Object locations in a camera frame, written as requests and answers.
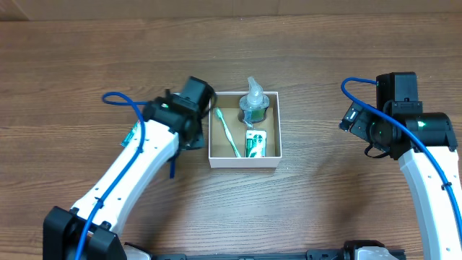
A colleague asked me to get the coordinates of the left blue cable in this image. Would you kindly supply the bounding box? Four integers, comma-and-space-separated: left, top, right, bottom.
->
74, 91, 149, 260

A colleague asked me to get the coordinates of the right blue cable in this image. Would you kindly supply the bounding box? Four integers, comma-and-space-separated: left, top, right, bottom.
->
340, 77, 462, 232

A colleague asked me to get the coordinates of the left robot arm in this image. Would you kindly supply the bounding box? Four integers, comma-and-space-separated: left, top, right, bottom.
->
43, 94, 210, 260

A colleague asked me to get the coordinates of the blue disposable razor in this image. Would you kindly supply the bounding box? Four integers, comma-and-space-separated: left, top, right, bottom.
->
168, 152, 180, 179

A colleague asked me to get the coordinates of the green white packet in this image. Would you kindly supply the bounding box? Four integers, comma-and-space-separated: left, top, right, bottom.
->
244, 121, 267, 157

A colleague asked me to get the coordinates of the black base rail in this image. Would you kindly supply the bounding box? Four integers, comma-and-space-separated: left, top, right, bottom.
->
152, 248, 356, 260

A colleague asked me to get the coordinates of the white cardboard box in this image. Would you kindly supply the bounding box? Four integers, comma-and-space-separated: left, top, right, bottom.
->
208, 92, 282, 168

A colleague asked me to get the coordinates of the blue cable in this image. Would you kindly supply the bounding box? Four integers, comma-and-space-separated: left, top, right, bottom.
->
340, 77, 462, 232
74, 91, 149, 260

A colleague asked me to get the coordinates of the green white toothbrush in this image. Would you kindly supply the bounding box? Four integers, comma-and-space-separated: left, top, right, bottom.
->
214, 108, 241, 157

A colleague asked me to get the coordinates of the red green toothpaste tube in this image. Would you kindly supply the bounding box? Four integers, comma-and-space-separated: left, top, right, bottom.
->
121, 121, 139, 147

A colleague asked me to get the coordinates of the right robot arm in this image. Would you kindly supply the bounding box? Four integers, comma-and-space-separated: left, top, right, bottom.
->
339, 100, 461, 259

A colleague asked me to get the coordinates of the clear soap pump bottle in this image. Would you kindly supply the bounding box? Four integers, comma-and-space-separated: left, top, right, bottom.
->
238, 77, 270, 125

